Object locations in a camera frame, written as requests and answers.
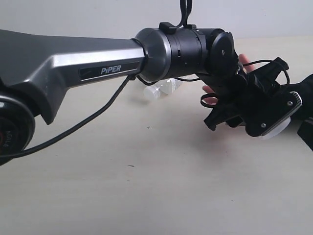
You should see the green white label plastic bottle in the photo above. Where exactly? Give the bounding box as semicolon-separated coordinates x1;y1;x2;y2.
258;117;291;140

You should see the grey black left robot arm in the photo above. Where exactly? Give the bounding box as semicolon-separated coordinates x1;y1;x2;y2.
0;23;295;165

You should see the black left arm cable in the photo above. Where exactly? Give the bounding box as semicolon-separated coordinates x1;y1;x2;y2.
0;0;291;160

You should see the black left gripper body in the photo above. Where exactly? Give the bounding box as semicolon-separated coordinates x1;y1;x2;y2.
197;53;288;115

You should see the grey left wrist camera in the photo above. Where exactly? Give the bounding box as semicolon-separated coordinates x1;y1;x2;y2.
245;88;302;138

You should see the square white green label bottle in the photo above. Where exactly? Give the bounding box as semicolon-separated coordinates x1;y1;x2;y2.
143;78;183;101

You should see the person's open hand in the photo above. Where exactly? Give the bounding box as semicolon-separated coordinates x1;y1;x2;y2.
201;53;254;105

